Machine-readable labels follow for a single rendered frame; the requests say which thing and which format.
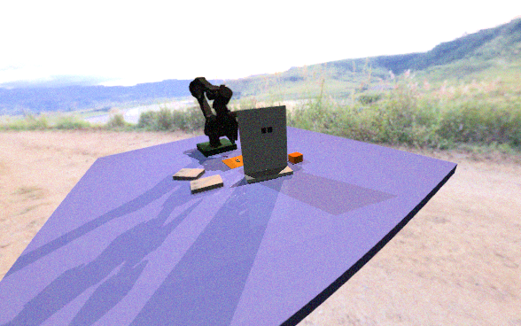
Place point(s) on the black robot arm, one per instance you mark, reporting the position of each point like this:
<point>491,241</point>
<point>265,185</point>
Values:
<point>221,96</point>

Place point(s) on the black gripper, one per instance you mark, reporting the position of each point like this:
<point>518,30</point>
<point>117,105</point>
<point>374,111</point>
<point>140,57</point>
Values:
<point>229,125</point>

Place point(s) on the small orange block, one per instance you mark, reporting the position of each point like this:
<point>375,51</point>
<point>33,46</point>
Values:
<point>295,157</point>

